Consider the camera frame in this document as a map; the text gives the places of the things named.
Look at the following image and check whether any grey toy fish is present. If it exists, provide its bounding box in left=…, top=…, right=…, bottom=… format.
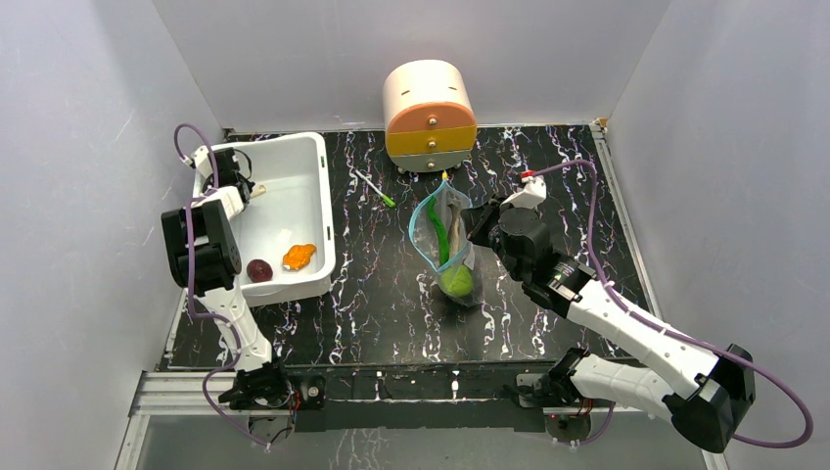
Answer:
left=447, top=203, right=468, bottom=259

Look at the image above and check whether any clear zip top bag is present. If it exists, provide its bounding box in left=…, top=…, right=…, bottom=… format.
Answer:
left=408, top=172, right=484, bottom=307

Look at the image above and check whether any green toy chili pepper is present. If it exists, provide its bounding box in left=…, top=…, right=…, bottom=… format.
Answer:
left=427, top=197, right=450, bottom=265

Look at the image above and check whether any green toy apple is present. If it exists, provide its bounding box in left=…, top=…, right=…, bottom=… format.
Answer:
left=439, top=264, right=474, bottom=298

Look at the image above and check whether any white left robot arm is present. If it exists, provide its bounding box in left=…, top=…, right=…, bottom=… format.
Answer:
left=161, top=148, right=293, bottom=407

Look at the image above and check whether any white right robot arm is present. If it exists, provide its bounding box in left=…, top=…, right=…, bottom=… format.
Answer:
left=461, top=198, right=755, bottom=453

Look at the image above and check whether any orange toy food piece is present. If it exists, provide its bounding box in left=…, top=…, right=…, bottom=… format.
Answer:
left=282, top=244, right=317, bottom=271

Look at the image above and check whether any cream toy garlic piece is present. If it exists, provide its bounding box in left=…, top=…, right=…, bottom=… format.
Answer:
left=251, top=185, right=267, bottom=198

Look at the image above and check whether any white plastic bin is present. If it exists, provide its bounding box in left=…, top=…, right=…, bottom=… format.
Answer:
left=212, top=132, right=335, bottom=307

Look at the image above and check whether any green white pen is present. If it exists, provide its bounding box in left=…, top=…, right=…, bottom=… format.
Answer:
left=353, top=169, right=396, bottom=209

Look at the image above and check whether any round orange drawer cabinet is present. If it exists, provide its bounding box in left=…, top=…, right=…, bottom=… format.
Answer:
left=382, top=60, right=478, bottom=173

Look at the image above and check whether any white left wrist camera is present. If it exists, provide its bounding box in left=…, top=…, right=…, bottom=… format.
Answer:
left=182, top=146, right=213, bottom=179

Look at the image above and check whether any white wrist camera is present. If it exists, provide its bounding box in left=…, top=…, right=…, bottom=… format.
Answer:
left=502, top=170, right=547, bottom=210
left=182, top=146, right=213, bottom=179

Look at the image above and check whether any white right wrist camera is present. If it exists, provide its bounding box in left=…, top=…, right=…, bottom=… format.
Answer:
left=502, top=170, right=547, bottom=210

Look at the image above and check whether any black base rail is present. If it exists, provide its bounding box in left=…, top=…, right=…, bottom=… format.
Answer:
left=230, top=361, right=618, bottom=448

